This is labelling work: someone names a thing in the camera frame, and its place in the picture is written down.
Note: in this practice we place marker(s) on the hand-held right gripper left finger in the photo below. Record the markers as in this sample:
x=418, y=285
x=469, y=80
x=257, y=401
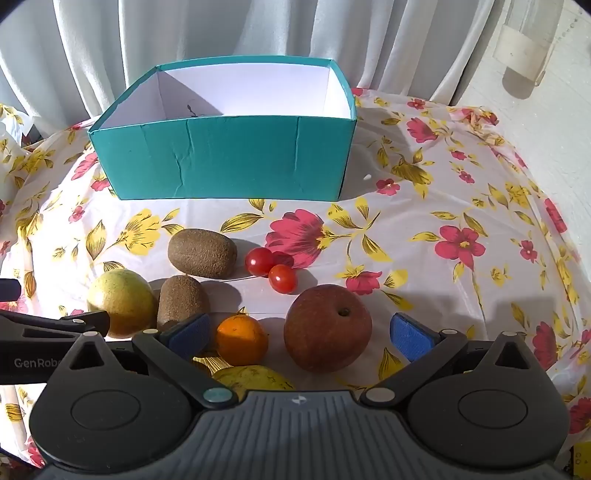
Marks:
x=189, y=334

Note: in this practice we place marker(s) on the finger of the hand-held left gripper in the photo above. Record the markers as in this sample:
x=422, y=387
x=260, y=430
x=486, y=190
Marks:
x=9, y=289
x=92, y=322

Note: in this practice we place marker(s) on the white curtain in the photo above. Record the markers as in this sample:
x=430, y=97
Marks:
x=231, y=27

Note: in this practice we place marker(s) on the red cherry tomato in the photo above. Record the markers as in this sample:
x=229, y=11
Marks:
x=258, y=261
x=282, y=279

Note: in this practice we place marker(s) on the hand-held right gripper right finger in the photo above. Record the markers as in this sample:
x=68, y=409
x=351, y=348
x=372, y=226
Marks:
x=411, y=334

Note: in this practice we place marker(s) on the brown kiwi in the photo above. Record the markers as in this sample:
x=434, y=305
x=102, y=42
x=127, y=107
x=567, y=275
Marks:
x=180, y=300
x=201, y=254

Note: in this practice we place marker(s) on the orange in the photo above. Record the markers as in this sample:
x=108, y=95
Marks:
x=242, y=339

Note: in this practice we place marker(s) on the clear plastic wall tube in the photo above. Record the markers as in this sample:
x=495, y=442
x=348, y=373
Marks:
x=521, y=46

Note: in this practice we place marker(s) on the red apple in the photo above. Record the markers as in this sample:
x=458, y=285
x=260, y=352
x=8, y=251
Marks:
x=323, y=327

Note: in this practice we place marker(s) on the floral tablecloth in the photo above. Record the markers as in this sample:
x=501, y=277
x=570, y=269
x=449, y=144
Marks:
x=415, y=277

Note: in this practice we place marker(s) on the teal cardboard box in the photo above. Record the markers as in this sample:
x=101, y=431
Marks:
x=221, y=157

